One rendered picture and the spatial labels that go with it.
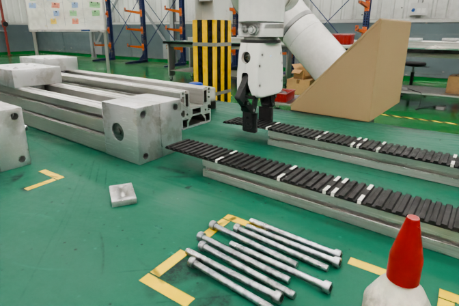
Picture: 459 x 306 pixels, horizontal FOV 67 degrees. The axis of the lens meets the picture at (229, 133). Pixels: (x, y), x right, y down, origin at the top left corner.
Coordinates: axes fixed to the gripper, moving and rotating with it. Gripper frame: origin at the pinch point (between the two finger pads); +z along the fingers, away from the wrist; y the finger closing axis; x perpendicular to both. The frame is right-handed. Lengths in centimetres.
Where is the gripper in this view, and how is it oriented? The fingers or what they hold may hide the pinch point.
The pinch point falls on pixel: (257, 119)
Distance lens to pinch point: 69.3
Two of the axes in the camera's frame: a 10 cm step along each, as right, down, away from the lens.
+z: -0.1, 9.6, 2.9
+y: 6.0, -2.3, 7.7
